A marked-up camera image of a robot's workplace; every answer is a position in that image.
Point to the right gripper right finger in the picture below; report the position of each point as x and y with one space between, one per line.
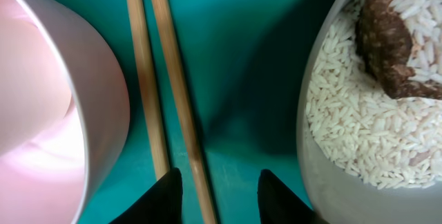
277 204

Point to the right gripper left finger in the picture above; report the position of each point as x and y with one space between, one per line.
160 204

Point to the grey bowl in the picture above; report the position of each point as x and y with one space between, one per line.
338 197

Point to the pink bowl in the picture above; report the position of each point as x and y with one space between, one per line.
64 112

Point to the brown food piece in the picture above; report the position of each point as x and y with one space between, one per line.
385 44

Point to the teal plastic tray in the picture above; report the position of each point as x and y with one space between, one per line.
244 61

